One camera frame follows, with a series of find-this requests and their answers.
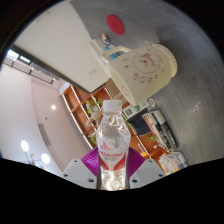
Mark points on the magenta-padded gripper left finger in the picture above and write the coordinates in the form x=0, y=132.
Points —
x=80, y=174

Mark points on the stack of dark books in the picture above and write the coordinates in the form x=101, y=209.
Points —
x=161, y=128

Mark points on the branched ceiling lamp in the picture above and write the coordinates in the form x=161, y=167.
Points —
x=24, y=146

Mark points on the green and white carton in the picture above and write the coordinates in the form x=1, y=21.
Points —
x=135, y=110

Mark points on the chair with dark jacket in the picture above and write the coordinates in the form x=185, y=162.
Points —
x=138, y=126

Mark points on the cream mug with red print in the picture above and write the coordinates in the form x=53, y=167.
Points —
x=143, y=75

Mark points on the recessed ceiling spotlight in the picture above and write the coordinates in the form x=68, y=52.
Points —
x=53, y=107

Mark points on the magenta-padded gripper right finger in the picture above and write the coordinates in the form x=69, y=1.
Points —
x=147, y=174

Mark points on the flat round red coaster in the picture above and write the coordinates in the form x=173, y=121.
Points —
x=115, y=24

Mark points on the window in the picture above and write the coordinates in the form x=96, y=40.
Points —
x=18, y=57

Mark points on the white wall socket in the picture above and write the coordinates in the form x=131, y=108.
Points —
x=92, y=72

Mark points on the tan chair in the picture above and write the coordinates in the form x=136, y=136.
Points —
x=113, y=87

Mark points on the black ceiling track light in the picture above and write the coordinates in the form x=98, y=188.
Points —
x=31, y=70

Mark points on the wooden wall shelf unit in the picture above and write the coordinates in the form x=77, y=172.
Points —
x=78, y=106

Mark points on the clear plastic water bottle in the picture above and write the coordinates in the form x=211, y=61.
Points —
x=113, y=150

